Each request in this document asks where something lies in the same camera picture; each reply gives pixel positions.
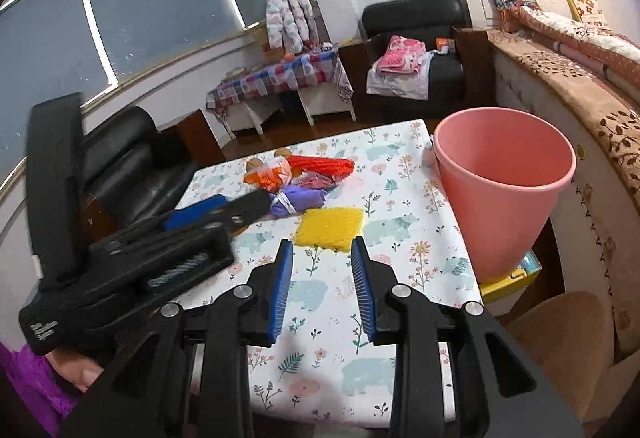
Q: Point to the colourful printed pillow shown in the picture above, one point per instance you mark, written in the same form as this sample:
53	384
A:
512	1

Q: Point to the yellow foam net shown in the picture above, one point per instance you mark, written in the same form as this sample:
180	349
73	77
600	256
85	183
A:
330	229

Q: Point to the red foam net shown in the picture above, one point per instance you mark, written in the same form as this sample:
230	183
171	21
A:
320	167

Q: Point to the brown leaf-pattern bed cover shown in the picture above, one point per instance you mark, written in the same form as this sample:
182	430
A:
590	118

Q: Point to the white cloth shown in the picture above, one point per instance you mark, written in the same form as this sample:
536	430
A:
400	86

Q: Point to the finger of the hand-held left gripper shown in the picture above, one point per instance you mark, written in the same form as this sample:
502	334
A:
197	213
247	210

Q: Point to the orange floral quilt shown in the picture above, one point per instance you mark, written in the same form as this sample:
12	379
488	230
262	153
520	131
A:
585	43

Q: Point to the white bench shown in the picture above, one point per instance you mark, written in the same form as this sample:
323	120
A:
325	101
250	111

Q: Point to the black leather sofa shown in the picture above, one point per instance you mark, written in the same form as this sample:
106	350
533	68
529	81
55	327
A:
415	13

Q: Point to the brown stool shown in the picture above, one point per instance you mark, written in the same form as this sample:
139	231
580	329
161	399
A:
565	343

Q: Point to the walnut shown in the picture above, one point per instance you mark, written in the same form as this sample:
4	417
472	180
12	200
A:
283	152
253	164

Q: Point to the hanging padded jacket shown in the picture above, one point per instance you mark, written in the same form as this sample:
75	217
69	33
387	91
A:
287	13

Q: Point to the plaid covered side table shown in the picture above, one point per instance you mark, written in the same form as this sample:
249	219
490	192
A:
280	76

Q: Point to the curved window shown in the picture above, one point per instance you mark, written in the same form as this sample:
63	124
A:
150	8

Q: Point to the pink plastic bin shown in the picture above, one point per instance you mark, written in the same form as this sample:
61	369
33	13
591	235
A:
500	218

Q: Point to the yellow patterned pillow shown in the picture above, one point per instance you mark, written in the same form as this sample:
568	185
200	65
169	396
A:
590	11

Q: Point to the purple cloth bundle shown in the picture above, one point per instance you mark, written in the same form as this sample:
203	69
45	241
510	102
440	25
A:
300	200

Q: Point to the black leather armchair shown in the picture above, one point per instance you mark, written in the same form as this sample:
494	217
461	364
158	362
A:
125	158

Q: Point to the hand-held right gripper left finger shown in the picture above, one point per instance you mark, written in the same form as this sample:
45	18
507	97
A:
282	288

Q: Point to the small orange box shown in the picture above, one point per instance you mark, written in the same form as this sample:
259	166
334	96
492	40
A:
444	46

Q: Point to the pink folded clothes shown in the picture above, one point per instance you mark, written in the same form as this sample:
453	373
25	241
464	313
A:
400	56

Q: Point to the pink wrapper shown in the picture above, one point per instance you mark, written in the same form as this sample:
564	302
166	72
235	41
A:
317	181

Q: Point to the orange wrapper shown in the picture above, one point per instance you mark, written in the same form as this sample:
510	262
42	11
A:
265	178

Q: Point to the person's left hand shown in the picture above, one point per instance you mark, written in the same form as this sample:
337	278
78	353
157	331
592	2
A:
80	370

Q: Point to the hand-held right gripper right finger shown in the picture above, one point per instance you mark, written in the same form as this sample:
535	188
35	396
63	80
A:
361	288

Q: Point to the yellow box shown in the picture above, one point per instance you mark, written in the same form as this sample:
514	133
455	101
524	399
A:
515	280

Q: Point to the person's left forearm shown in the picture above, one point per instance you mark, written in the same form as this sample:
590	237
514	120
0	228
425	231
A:
30	388

